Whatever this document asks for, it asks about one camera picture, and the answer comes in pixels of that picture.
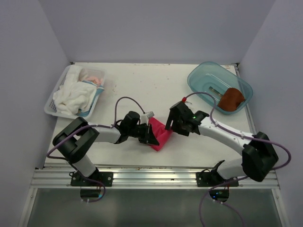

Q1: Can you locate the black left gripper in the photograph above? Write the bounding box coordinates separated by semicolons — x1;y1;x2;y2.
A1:
128;122;159;145

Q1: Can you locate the blue and peach towel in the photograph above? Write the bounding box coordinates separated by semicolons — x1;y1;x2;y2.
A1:
77;76;105;117

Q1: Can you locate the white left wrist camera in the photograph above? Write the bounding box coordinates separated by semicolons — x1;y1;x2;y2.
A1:
140;112;154;124

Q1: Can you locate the pink towel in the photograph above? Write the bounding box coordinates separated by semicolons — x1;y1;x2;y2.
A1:
149;117;173;152

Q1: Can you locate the purple cable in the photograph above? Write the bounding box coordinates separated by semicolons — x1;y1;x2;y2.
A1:
181;91;292;227
46;96;147;203

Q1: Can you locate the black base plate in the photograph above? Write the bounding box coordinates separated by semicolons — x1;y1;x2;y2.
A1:
196;169;233;187
69;172;114;187

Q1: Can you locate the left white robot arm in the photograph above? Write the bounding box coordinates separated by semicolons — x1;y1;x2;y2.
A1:
53;111;159;186

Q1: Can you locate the aluminium mounting rail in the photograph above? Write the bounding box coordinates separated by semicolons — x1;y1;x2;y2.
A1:
30;165;277;190

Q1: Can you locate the blue transparent plastic tub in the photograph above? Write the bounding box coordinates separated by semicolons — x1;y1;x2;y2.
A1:
187;61;253;115

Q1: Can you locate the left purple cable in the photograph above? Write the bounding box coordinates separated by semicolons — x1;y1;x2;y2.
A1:
46;96;147;203

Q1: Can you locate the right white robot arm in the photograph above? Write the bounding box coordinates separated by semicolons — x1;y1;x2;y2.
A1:
165;101;278;186

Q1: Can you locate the white plastic basket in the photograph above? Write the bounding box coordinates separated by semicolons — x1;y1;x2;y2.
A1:
45;65;107;119

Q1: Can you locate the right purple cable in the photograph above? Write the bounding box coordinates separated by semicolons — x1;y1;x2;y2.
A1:
181;91;292;227

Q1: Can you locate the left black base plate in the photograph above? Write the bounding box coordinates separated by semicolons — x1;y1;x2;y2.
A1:
69;172;114;187

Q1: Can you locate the white towel in basket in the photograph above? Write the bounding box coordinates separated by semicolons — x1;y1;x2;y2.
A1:
53;65;96;115

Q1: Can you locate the brown towel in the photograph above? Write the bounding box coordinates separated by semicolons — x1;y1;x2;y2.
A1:
217;88;245;112

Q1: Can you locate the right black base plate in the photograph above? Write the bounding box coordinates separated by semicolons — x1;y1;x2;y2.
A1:
196;169;233;187

